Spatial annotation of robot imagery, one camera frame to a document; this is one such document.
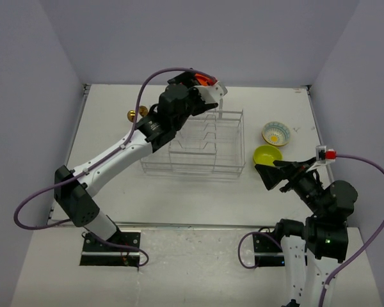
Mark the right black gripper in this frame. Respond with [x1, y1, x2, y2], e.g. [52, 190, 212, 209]
[256, 155, 326, 214]

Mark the orange bowl front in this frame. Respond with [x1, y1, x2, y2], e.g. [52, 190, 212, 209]
[195, 74, 218, 86]

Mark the lime green bowl front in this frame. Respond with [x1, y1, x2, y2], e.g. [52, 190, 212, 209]
[253, 145, 283, 166]

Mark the blue patterned yellow bowl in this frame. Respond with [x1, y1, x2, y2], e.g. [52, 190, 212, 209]
[262, 122, 291, 147]

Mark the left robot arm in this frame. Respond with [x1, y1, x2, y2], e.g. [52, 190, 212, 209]
[54, 69, 227, 251]

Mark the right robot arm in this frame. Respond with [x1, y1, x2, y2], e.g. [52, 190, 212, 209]
[255, 158, 358, 306]

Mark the gold spoon right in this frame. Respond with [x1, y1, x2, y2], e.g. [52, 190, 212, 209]
[138, 106, 148, 118]

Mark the gold spoon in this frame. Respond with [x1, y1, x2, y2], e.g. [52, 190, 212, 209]
[127, 110, 136, 122]
[138, 106, 148, 118]

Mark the gold spoon left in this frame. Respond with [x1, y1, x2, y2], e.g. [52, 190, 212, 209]
[127, 110, 136, 122]

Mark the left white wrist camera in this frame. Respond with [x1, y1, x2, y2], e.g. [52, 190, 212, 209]
[195, 81, 228, 104]

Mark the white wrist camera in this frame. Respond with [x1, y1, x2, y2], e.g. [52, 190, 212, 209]
[195, 81, 228, 104]
[305, 145, 337, 172]

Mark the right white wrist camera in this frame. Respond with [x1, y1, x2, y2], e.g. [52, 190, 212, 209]
[305, 145, 337, 172]

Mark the white wire dish rack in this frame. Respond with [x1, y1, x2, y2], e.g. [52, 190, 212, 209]
[140, 109, 246, 179]

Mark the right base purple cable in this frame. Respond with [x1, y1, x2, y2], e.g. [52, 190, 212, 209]
[237, 231, 284, 269]

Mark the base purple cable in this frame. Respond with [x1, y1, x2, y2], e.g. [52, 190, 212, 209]
[92, 238, 148, 267]
[237, 231, 284, 269]

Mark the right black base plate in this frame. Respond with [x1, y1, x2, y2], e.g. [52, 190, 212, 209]
[252, 234, 285, 267]

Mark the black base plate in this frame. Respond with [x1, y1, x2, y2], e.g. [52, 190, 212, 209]
[252, 234, 285, 267]
[79, 230, 141, 267]

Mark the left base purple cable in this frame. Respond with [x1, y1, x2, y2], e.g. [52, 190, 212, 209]
[92, 238, 148, 267]

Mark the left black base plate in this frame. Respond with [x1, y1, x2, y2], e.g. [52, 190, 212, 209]
[79, 230, 141, 267]

